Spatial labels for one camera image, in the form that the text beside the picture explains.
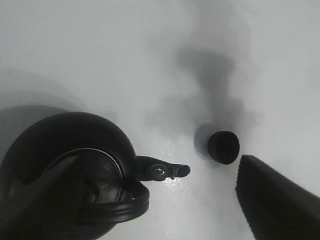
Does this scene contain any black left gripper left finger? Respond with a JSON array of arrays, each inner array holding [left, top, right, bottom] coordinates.
[[0, 157, 78, 240]]

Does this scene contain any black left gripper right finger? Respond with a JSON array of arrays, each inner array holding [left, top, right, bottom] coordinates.
[[235, 155, 320, 240]]

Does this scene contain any black round teapot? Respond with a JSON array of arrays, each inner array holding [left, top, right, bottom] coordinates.
[[0, 112, 191, 240]]

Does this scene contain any small black teacup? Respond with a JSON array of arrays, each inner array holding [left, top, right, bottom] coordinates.
[[207, 131, 240, 165]]

